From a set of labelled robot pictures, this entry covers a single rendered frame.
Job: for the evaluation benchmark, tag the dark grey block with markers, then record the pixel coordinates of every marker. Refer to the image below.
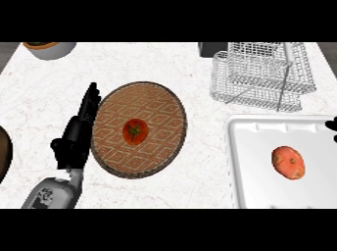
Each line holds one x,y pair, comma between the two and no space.
211,49

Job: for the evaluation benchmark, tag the orange squash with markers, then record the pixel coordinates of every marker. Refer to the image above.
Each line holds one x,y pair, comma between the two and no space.
288,162

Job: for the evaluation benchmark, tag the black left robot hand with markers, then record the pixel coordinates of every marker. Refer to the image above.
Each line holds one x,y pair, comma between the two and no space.
78,130

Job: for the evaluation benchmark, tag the round brown patterned placemat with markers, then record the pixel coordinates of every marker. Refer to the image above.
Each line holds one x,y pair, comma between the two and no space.
138,129

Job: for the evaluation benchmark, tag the white tray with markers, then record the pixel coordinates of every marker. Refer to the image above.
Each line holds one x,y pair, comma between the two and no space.
291,163

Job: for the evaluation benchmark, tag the grey bowl with orange rim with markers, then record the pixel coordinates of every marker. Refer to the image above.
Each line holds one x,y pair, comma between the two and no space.
50,49

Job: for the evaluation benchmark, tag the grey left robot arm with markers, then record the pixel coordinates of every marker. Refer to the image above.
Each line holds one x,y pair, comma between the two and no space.
54,192

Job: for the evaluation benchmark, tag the red tomato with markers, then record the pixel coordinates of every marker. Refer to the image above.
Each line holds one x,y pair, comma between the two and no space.
134,131

